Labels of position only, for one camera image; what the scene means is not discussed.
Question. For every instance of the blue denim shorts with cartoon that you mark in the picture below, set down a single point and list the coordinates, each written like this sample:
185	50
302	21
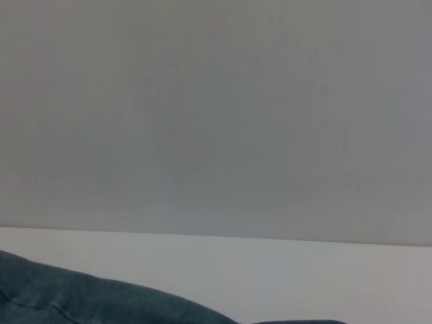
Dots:
84	300

